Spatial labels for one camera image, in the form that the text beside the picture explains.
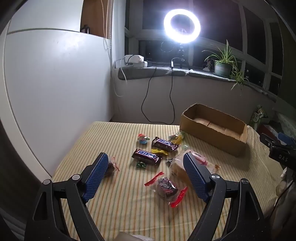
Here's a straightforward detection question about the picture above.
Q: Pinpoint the yellow candy packet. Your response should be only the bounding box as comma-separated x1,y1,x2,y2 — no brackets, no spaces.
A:
151,148,169,158

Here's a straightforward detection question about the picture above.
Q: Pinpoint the white cabinet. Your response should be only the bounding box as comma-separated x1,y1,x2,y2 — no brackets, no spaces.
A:
3,28,112,177

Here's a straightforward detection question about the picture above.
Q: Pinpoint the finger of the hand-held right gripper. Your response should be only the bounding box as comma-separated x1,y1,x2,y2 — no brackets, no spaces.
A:
278,132,296,146
259,133,296,150

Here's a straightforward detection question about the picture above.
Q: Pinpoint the green snack bag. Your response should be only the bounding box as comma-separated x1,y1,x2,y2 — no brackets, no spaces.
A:
251,105,270,131

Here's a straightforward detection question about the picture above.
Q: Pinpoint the grey windowsill cover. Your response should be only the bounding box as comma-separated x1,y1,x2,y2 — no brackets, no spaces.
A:
118,66,278,98

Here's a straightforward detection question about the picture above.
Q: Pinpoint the white window frame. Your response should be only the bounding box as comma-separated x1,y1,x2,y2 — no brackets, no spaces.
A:
125,0,296,98

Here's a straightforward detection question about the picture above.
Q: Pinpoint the black tripod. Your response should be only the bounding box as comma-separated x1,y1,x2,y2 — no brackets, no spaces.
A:
176,43,192,70

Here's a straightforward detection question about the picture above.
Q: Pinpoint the striped tablecloth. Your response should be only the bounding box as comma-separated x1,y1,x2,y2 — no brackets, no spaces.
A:
52,121,285,241

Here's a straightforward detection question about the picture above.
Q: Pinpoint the bread slice packet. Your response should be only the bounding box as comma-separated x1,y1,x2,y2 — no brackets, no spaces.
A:
169,150,220,193

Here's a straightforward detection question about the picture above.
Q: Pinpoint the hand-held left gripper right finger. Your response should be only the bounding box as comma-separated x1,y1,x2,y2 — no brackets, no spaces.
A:
183,152,272,241

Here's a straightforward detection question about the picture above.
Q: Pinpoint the brown chocolate bar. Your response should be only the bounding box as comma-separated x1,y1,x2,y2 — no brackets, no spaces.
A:
151,137,179,153
131,148,162,166

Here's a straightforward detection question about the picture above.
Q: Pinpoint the cardboard box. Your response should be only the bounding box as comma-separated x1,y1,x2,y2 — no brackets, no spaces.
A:
179,103,248,157

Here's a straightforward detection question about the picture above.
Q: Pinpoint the chocolate cake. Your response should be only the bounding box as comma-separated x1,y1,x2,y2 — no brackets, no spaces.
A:
144,171,188,208
104,156,120,178

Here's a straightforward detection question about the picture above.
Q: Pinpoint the black cable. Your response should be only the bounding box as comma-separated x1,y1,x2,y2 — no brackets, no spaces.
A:
141,58,185,124

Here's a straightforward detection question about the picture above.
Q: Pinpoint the yellow green candy wrapper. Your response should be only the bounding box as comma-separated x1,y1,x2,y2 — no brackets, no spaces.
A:
168,133,184,144

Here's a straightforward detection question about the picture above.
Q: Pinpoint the white cable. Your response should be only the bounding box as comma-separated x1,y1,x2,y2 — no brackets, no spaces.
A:
112,59,128,98

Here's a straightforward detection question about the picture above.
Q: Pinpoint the ring light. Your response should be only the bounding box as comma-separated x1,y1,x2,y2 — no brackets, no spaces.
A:
164,9,201,43

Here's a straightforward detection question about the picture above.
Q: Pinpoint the white fuzzy cloth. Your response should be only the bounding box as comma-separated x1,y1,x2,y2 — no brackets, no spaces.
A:
276,167,296,207

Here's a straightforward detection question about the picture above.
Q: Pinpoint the potted spider plant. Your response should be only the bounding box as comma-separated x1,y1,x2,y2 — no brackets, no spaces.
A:
202,39,250,91

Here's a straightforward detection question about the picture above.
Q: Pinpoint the white power adapter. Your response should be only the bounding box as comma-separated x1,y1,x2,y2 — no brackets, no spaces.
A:
124,55,148,68

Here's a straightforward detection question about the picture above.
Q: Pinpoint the red box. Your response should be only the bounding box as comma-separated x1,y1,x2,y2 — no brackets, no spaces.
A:
261,125,281,139

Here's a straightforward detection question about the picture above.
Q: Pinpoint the white lace cloth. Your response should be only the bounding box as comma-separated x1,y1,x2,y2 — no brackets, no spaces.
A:
274,111,296,135

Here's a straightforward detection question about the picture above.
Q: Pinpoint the brown wooden panel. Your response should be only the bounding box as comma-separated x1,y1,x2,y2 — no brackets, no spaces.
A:
81,0,109,37

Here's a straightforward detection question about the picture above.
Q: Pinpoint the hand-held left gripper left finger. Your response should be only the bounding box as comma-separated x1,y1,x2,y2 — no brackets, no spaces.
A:
24,152,109,241

